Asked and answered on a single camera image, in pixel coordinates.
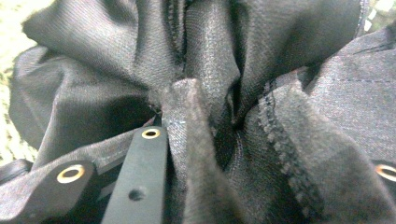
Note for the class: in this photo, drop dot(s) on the dark cloth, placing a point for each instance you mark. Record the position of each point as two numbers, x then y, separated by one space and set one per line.
236 93

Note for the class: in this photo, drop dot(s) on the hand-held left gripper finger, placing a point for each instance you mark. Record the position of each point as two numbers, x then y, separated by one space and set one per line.
140 180

